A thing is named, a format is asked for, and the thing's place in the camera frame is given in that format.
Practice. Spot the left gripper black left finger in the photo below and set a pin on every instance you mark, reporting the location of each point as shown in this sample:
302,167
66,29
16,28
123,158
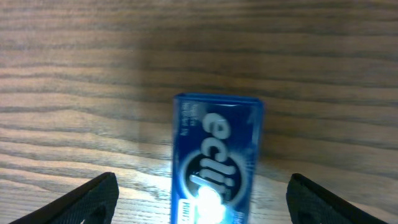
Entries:
91,203

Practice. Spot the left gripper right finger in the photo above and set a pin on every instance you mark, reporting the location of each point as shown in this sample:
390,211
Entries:
310,203

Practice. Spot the blue Eclipse gum pack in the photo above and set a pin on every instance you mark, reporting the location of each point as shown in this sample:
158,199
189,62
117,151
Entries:
216,142

